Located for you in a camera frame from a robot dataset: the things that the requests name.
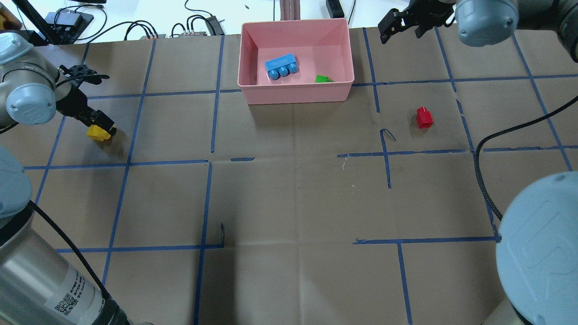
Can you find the grey usb hub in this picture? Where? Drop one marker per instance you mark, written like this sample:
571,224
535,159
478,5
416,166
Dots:
153,36
190,34

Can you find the black power adapter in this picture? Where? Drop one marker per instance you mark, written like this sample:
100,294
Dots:
334,8

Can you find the green toy block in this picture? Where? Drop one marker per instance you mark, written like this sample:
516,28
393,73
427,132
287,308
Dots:
323,79

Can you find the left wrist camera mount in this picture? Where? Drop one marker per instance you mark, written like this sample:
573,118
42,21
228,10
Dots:
80,74

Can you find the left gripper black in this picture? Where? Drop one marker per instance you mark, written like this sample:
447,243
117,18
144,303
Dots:
71,101

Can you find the aluminium frame post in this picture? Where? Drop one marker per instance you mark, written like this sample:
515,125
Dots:
290,10

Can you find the pink plastic box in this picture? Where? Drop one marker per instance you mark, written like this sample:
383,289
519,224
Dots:
298,61

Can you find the yellow toy block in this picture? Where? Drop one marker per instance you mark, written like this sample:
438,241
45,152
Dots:
97,133

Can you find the red toy block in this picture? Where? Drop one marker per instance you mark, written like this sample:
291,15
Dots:
424,118

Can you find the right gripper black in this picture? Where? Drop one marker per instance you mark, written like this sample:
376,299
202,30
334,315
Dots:
433,14

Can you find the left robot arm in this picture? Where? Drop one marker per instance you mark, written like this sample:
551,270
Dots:
44,278

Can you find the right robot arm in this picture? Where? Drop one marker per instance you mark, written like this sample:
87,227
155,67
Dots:
536,250

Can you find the blue toy block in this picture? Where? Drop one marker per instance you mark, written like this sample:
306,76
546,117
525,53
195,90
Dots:
282,66

